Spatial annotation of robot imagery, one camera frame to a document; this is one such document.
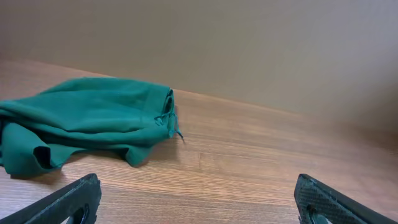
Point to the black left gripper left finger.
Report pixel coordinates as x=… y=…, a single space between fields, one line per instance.
x=75 y=203

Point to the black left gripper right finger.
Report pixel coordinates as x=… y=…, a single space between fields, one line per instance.
x=319 y=203

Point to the green cloth bag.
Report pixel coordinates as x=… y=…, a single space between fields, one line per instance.
x=127 y=117

